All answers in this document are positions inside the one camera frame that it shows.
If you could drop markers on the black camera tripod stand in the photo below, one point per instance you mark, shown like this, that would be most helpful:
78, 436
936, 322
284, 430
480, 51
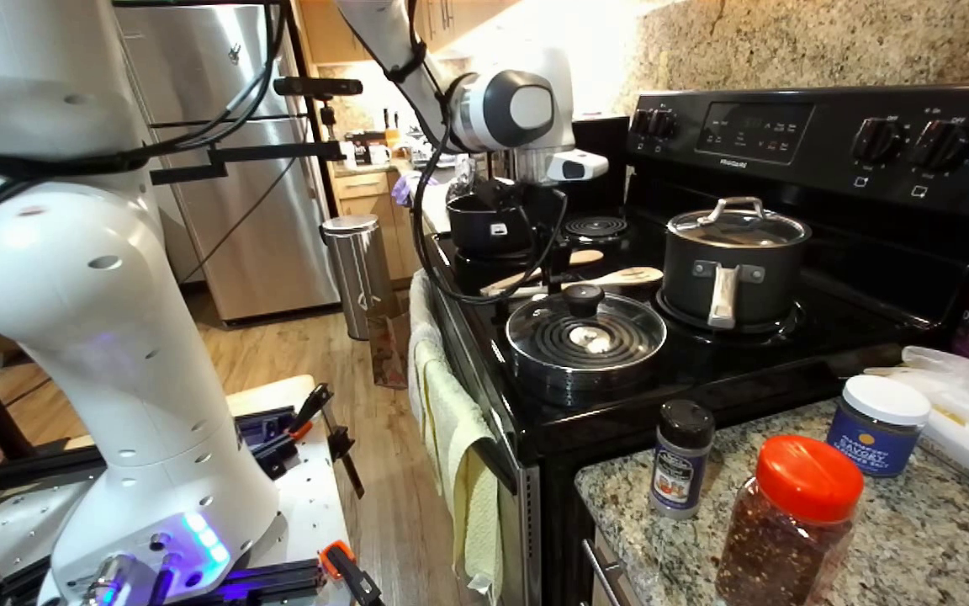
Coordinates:
303, 145

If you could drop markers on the black-lid small spice jar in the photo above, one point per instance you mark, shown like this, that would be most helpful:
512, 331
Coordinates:
681, 460

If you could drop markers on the dark grey cooking pot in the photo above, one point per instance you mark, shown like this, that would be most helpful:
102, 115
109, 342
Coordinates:
730, 281

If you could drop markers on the wooden base cabinet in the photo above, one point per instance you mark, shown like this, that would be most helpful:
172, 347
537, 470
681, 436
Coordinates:
378, 215

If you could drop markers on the black metal base frame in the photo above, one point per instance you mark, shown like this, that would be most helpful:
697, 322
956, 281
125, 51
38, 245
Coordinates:
278, 581

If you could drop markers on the wooden cooking spoon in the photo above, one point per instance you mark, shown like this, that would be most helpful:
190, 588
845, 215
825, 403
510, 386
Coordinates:
622, 277

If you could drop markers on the stainless steel fridge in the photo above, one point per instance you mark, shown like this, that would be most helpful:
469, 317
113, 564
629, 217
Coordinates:
251, 169

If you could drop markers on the steel trash can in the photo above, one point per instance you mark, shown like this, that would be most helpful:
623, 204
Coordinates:
351, 274

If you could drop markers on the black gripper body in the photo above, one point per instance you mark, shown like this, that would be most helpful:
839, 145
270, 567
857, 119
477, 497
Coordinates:
489, 230

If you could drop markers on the glass pan lid black knob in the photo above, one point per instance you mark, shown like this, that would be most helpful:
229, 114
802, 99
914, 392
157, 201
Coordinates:
587, 331

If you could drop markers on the pale yellow kitchen towel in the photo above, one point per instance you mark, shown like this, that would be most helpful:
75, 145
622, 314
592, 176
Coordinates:
457, 450

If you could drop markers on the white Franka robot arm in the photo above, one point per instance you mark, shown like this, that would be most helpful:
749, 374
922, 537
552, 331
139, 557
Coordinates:
82, 305

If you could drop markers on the wooden spatula with hole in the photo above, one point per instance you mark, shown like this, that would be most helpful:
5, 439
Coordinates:
587, 258

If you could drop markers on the black stereo camera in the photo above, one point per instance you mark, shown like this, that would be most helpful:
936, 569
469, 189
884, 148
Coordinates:
319, 85

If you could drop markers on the white-lid blue jar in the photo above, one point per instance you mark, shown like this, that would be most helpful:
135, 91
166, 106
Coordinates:
875, 433

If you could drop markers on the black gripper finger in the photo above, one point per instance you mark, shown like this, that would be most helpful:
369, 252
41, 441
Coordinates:
480, 274
530, 270

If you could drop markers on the red-lid spice jar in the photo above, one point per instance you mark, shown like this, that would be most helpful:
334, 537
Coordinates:
788, 528

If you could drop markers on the white wood-edged mounting board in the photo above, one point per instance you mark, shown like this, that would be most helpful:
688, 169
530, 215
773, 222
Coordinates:
303, 505

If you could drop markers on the black electric stove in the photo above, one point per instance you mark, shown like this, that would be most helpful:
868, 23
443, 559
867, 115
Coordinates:
799, 145

